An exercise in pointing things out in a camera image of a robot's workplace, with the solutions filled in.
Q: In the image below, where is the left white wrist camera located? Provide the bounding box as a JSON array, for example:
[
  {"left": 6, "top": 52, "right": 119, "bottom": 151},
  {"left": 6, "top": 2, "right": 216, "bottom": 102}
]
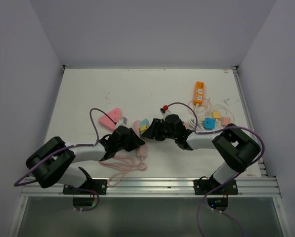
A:
[{"left": 116, "top": 117, "right": 127, "bottom": 127}]

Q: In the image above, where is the pink thin cable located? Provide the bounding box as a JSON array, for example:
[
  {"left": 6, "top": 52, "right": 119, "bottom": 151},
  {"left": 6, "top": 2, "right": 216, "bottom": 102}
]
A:
[{"left": 187, "top": 101, "right": 212, "bottom": 121}]

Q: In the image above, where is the aluminium front rail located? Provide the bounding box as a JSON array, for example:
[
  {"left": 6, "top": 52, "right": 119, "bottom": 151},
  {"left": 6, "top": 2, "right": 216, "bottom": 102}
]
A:
[{"left": 20, "top": 177, "right": 281, "bottom": 198}]

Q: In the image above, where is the right side rail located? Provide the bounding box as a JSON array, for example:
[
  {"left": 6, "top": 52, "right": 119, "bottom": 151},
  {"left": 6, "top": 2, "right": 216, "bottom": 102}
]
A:
[{"left": 231, "top": 66, "right": 268, "bottom": 178}]

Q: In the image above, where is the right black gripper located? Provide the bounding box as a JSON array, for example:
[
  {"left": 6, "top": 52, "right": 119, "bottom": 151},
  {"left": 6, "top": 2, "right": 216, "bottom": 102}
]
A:
[{"left": 142, "top": 118, "right": 177, "bottom": 141}]

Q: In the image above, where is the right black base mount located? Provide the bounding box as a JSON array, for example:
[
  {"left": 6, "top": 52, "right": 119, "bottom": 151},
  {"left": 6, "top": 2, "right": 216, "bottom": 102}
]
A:
[{"left": 193, "top": 176, "right": 239, "bottom": 195}]

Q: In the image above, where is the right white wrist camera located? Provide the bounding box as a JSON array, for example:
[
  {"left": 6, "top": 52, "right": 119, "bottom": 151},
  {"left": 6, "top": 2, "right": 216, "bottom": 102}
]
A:
[{"left": 160, "top": 105, "right": 171, "bottom": 120}]

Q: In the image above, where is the yellow cube plug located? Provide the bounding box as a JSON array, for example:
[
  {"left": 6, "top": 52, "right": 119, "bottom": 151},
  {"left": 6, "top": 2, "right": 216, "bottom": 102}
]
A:
[{"left": 139, "top": 125, "right": 149, "bottom": 133}]

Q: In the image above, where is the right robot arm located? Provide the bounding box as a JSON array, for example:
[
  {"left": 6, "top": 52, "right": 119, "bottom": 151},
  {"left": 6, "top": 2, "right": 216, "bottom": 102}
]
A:
[{"left": 141, "top": 114, "right": 261, "bottom": 194}]

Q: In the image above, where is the yellow thin cable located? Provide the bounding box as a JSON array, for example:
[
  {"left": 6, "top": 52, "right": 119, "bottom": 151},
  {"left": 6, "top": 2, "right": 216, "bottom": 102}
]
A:
[{"left": 201, "top": 97, "right": 236, "bottom": 129}]

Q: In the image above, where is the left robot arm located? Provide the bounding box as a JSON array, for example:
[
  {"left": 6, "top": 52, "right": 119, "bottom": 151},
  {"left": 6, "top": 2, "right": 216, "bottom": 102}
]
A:
[{"left": 26, "top": 125, "right": 145, "bottom": 194}]

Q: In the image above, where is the orange power strip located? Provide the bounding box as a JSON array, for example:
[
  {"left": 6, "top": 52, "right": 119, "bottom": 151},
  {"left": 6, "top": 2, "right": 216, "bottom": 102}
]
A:
[{"left": 193, "top": 81, "right": 205, "bottom": 106}]

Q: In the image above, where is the long pink power strip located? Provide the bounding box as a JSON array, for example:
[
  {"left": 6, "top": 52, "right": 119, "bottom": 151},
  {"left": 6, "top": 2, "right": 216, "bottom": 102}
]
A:
[{"left": 133, "top": 119, "right": 148, "bottom": 158}]

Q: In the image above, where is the teal cube plug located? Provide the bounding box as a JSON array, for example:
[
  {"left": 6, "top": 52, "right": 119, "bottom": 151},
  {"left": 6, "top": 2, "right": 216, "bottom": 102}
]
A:
[{"left": 140, "top": 118, "right": 149, "bottom": 127}]

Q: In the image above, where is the white power strip cord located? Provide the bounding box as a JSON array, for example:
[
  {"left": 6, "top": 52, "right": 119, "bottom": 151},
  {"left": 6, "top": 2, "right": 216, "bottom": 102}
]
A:
[{"left": 188, "top": 103, "right": 207, "bottom": 133}]

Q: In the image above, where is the pink triangular socket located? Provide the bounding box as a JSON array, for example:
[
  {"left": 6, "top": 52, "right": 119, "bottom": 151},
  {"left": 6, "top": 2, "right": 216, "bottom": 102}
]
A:
[{"left": 98, "top": 108, "right": 122, "bottom": 131}]

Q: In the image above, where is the pink cord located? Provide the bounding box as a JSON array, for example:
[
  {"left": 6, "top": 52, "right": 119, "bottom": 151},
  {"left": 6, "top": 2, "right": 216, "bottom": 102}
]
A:
[{"left": 98, "top": 155, "right": 148, "bottom": 187}]

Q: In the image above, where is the pink charger plug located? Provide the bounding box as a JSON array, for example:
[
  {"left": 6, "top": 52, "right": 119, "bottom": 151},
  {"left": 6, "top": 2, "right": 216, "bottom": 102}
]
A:
[{"left": 221, "top": 117, "right": 231, "bottom": 126}]

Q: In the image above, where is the yellow charger plug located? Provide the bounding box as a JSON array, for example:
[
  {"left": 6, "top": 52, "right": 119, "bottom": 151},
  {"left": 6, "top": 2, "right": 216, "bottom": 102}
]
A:
[{"left": 212, "top": 111, "right": 222, "bottom": 121}]

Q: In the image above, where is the blue plug adapter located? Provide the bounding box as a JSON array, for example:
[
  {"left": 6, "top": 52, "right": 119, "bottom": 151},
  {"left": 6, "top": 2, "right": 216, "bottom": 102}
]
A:
[{"left": 204, "top": 118, "right": 216, "bottom": 130}]

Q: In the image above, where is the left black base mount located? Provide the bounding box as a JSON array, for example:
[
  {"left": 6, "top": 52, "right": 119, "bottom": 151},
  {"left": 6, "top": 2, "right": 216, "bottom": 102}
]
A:
[{"left": 63, "top": 179, "right": 107, "bottom": 195}]

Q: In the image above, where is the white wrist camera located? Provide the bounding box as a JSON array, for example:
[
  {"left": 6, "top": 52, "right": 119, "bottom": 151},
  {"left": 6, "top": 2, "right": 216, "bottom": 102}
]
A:
[
  {"left": 116, "top": 117, "right": 127, "bottom": 127},
  {"left": 160, "top": 105, "right": 171, "bottom": 120}
]

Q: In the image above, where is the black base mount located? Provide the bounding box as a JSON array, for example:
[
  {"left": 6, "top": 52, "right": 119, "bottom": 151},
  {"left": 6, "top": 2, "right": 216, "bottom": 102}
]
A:
[
  {"left": 193, "top": 176, "right": 239, "bottom": 195},
  {"left": 63, "top": 179, "right": 107, "bottom": 195}
]

